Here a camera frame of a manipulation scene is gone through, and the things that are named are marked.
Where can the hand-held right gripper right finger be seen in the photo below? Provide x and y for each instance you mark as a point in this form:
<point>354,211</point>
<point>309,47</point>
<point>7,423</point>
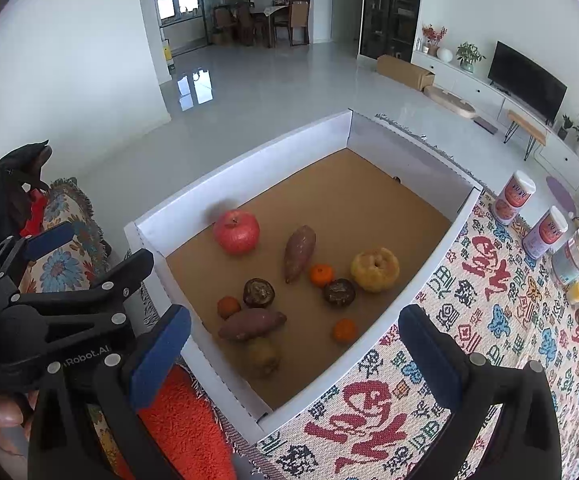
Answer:
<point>429,355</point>

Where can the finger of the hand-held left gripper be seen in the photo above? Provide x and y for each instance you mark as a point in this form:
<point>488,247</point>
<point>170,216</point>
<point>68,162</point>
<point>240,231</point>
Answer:
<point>44,242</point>
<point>119,275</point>

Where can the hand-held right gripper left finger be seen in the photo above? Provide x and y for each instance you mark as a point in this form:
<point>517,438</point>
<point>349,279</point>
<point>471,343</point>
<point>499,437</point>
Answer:
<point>162,355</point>

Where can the dark orange tangerine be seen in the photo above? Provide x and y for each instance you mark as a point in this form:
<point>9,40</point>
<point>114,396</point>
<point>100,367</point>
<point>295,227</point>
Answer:
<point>229,306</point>

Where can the bright orange tangerine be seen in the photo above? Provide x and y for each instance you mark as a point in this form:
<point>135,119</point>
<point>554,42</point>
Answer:
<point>322,275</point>
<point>344,331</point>

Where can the brown sweet potato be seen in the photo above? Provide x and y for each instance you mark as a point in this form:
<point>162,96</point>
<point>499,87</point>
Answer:
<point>299,252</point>
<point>252,324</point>

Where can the yellow pear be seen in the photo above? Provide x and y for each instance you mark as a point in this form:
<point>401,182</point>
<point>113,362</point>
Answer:
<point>374,269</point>

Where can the brownish green round fruit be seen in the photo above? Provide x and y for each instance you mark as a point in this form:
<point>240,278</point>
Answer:
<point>264,355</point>

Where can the dark brown round fruit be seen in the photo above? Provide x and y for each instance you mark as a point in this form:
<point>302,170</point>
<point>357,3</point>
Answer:
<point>339,292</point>
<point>258,292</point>

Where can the red apple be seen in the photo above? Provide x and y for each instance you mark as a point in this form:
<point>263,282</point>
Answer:
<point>237,232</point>

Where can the white cardboard box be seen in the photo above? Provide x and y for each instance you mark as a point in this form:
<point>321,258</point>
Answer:
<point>369,185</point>

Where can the person's left hand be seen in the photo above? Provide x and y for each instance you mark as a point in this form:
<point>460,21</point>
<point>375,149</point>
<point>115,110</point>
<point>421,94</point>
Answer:
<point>1,415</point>

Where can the floral blanket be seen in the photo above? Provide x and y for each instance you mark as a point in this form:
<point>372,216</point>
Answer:
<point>64,260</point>

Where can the printed woven tablecloth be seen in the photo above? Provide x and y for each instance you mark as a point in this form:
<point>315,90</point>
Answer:
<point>469,310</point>

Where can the black garment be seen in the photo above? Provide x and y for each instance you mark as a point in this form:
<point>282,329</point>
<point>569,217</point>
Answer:
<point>14,180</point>

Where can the orange fuzzy cushion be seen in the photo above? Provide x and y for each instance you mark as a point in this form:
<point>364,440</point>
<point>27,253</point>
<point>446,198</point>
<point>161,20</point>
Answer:
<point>184,425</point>

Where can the small yellow lid jar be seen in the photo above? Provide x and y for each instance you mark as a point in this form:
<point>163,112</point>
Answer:
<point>577,292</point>

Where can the white can lilac label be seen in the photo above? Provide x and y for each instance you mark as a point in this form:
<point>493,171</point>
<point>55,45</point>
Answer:
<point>544,230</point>

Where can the clear jar blue label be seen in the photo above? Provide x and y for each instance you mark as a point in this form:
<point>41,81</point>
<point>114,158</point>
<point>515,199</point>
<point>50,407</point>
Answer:
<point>574,255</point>

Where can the white can red label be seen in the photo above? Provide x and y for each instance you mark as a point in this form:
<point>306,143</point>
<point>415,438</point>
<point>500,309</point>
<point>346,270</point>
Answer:
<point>514,195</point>

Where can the lilac oval stool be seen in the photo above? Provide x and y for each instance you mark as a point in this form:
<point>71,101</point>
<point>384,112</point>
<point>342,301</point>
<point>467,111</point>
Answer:
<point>561,195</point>

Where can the wooden bench metal legs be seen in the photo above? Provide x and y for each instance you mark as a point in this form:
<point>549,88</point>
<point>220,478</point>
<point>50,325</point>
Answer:
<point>525,125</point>

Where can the round wooden board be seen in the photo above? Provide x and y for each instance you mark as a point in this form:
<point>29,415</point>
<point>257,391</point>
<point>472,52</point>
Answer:
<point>449,100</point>

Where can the small dark potted plant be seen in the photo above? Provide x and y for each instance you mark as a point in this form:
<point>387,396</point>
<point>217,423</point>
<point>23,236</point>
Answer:
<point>564,126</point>

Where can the white television cabinet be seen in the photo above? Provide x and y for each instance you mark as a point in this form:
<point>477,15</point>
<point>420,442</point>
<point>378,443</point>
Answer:
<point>469,85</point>

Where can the long cardboard carton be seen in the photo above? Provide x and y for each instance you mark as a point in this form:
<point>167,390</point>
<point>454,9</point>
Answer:
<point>404,72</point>

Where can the black television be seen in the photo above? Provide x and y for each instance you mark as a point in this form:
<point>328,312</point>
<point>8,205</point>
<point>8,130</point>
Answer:
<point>527,80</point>

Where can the white globe lamp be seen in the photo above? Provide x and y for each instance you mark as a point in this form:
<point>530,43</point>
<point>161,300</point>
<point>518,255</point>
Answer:
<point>445,55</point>

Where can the green plant in teal pot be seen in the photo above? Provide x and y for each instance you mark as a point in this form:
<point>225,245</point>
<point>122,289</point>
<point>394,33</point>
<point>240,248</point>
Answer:
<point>469,55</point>

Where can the wooden dining table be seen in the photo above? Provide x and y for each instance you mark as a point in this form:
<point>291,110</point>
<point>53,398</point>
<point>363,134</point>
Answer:
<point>272,10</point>

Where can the wooden dining chair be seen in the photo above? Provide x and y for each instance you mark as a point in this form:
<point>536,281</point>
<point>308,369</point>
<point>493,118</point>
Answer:
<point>299,20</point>

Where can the red flowers in vase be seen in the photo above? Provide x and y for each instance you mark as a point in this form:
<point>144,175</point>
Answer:
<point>433,37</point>

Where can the black glass cabinet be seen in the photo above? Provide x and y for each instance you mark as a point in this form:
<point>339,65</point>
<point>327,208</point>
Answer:
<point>391,10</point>

